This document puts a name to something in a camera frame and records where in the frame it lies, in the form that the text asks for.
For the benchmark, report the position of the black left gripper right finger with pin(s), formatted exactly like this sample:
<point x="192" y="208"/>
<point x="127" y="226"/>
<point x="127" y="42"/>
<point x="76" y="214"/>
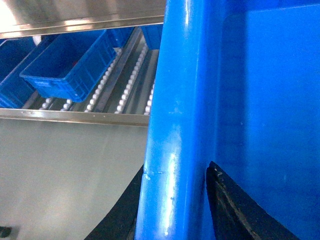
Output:
<point x="235" y="215"/>

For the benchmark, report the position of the blue crate far left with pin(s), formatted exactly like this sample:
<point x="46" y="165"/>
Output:
<point x="15" y="55"/>

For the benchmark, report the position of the blue crate on roller shelf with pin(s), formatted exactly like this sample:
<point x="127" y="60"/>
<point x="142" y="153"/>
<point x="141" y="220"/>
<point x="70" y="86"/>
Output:
<point x="70" y="67"/>

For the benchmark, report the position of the metal roller shelf rack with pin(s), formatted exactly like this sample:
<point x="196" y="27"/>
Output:
<point x="25" y="18"/>

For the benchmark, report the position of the blue crate behind centre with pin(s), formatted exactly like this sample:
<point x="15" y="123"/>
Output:
<point x="153" y="35"/>

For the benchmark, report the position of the large blue plastic crate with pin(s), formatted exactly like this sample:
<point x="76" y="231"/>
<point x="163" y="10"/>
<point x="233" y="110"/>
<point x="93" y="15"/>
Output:
<point x="237" y="83"/>

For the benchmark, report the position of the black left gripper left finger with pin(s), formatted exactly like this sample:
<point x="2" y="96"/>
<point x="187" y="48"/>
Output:
<point x="120" y="221"/>

